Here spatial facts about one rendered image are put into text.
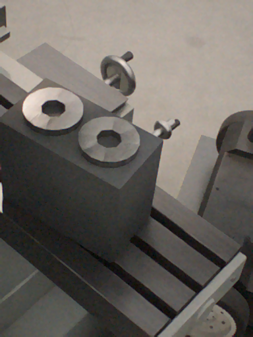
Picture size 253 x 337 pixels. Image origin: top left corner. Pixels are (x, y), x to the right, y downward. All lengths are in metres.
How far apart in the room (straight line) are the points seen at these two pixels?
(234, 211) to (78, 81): 0.47
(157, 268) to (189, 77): 1.75
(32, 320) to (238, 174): 0.64
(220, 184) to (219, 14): 1.56
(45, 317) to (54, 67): 0.64
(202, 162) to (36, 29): 1.21
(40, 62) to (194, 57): 1.26
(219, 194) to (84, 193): 0.68
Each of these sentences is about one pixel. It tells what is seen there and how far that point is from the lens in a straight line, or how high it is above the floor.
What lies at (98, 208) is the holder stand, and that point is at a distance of 1.08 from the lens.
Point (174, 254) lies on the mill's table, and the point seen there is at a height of 0.91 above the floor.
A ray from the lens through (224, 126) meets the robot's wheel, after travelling 1.92.
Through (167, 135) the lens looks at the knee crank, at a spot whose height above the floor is 0.50.
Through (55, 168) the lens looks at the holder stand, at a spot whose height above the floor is 1.07.
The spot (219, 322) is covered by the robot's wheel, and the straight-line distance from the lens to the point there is 1.64.
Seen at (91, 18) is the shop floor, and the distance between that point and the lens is 3.08.
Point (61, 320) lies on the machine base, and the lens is 1.93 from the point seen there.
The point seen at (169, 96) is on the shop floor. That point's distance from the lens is 2.77.
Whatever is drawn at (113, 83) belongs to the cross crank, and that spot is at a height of 0.62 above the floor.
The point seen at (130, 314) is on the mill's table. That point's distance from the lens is 1.12.
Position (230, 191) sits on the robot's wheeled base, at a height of 0.59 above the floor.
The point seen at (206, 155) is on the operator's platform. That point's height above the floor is 0.40.
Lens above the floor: 1.89
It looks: 49 degrees down
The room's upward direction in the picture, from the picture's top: 7 degrees clockwise
